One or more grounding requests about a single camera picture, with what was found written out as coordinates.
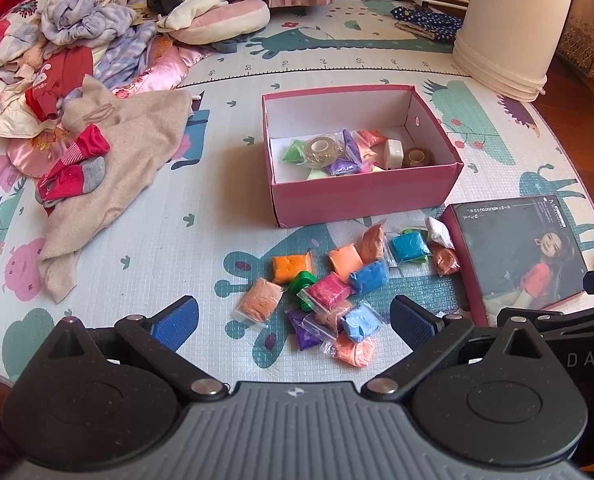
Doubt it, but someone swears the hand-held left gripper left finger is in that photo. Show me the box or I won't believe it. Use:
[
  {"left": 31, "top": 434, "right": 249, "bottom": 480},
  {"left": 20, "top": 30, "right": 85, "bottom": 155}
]
[{"left": 47, "top": 295, "right": 230, "bottom": 404}]

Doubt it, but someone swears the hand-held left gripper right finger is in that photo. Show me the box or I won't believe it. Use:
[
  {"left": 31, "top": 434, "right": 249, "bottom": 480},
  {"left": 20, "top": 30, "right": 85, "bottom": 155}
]
[{"left": 360, "top": 294, "right": 554, "bottom": 404}]

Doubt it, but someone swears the royal blue clay packet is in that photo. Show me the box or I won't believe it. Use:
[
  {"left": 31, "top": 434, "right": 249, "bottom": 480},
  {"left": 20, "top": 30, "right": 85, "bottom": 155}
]
[{"left": 349, "top": 259, "right": 392, "bottom": 296}]

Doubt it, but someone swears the teal blue clay packet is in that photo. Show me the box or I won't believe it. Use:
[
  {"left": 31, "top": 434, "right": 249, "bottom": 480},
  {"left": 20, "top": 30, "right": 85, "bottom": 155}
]
[{"left": 388, "top": 230, "right": 432, "bottom": 265}]

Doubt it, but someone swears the pink cardboard box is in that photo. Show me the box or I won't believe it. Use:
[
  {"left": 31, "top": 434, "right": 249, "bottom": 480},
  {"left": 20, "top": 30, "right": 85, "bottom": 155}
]
[{"left": 261, "top": 85, "right": 465, "bottom": 230}]

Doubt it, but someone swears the periwinkle blue clay packet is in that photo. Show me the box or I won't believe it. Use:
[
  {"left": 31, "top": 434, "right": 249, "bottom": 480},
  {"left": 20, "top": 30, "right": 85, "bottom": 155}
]
[{"left": 341, "top": 302, "right": 384, "bottom": 343}]

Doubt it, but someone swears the salmon pink clay packet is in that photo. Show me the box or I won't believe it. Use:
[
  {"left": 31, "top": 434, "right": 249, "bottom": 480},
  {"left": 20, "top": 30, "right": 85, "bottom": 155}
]
[{"left": 327, "top": 334, "right": 379, "bottom": 368}]

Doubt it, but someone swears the dusty brown clay packet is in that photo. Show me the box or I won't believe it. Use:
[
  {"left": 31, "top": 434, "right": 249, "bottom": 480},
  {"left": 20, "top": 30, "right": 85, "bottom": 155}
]
[{"left": 313, "top": 300, "right": 354, "bottom": 333}]

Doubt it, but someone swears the cartoon print play mat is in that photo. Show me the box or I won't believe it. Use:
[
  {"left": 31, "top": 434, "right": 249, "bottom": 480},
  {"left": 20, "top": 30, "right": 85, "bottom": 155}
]
[{"left": 0, "top": 0, "right": 594, "bottom": 411}]

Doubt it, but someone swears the peach clay packet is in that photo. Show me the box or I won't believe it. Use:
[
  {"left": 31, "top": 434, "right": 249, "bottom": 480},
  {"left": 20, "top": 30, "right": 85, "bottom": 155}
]
[{"left": 234, "top": 277, "right": 284, "bottom": 326}]

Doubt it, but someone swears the magenta clay packet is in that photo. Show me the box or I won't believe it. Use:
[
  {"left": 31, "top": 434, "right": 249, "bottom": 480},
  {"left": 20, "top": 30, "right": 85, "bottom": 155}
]
[{"left": 308, "top": 272, "right": 354, "bottom": 311}]

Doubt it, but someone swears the brown-orange clay packet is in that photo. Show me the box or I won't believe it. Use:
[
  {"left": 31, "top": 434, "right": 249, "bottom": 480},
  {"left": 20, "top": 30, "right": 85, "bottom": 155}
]
[{"left": 359, "top": 223, "right": 387, "bottom": 264}]

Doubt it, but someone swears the light orange clay packet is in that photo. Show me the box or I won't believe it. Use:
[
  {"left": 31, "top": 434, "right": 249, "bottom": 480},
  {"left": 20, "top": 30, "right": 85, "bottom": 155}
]
[{"left": 327, "top": 245, "right": 365, "bottom": 281}]

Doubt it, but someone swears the white clay packet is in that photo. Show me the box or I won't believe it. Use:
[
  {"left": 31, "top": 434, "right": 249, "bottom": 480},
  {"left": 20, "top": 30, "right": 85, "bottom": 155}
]
[{"left": 424, "top": 216, "right": 453, "bottom": 248}]

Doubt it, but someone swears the purple clay packet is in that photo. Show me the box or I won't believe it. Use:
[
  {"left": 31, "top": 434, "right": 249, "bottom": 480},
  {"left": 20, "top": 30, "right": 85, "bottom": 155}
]
[
  {"left": 285, "top": 307, "right": 324, "bottom": 352},
  {"left": 327, "top": 129, "right": 365, "bottom": 177}
]

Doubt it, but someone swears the green toy bolt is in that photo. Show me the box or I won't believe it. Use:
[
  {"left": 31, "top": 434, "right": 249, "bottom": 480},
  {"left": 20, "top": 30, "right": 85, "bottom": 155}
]
[{"left": 289, "top": 270, "right": 319, "bottom": 313}]

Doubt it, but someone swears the brown tape roll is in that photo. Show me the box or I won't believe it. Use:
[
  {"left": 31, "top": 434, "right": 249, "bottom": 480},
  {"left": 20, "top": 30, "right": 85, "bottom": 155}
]
[{"left": 402, "top": 146, "right": 430, "bottom": 168}]

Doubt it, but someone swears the small white case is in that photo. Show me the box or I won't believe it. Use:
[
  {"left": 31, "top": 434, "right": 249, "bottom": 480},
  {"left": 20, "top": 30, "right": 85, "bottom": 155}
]
[{"left": 382, "top": 139, "right": 405, "bottom": 170}]

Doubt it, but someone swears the red and grey sock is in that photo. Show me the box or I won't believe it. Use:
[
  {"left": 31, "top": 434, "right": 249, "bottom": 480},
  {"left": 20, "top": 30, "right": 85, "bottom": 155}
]
[{"left": 36, "top": 156, "right": 106, "bottom": 206}]

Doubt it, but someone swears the beige cloth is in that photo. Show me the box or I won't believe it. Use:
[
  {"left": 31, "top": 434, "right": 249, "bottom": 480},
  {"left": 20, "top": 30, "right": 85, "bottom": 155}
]
[{"left": 36, "top": 76, "right": 194, "bottom": 305}]

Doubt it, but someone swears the coral clay packet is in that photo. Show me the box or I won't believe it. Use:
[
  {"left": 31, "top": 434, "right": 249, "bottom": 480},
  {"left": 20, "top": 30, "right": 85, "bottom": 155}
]
[{"left": 354, "top": 129, "right": 389, "bottom": 153}]

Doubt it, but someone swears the clear tape roll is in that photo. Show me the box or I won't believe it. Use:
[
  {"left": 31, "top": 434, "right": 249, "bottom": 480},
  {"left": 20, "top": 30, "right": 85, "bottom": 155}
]
[{"left": 303, "top": 135, "right": 345, "bottom": 168}]

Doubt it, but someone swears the green clay packet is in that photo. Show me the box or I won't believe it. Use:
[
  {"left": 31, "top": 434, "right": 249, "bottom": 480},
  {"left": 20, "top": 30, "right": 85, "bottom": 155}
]
[{"left": 283, "top": 139, "right": 310, "bottom": 163}]

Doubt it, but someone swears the pink satin cloth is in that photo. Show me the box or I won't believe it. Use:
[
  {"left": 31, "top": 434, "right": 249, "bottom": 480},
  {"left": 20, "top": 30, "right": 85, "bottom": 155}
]
[{"left": 114, "top": 35, "right": 198, "bottom": 98}]

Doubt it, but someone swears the red garment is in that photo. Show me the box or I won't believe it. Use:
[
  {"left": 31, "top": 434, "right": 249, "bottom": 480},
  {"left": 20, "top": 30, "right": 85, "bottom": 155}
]
[{"left": 24, "top": 47, "right": 95, "bottom": 121}]

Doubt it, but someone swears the purple striped garment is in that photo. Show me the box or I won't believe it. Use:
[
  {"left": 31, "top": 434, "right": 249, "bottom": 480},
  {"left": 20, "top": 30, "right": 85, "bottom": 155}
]
[{"left": 94, "top": 25, "right": 160, "bottom": 91}]

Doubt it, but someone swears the white plastic bucket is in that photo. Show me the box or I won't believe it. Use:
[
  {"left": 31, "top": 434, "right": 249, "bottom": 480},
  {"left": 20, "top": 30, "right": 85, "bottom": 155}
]
[{"left": 452, "top": 0, "right": 574, "bottom": 103}]

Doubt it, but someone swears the dark blue dotted cloth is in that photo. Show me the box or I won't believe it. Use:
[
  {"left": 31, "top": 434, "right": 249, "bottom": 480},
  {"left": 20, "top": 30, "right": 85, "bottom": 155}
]
[{"left": 389, "top": 4, "right": 465, "bottom": 41}]

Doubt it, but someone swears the pink plush pillow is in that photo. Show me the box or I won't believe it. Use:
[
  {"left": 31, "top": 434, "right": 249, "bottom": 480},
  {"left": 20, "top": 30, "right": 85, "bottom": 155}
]
[{"left": 169, "top": 0, "right": 272, "bottom": 46}]

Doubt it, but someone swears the cream white garment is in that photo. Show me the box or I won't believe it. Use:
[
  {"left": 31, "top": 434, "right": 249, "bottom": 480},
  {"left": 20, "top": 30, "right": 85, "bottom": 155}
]
[{"left": 156, "top": 0, "right": 233, "bottom": 31}]

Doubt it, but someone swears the lavender white garment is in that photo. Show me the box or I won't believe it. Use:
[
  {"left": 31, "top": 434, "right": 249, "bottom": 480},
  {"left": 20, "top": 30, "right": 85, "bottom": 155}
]
[{"left": 39, "top": 0, "right": 138, "bottom": 46}]

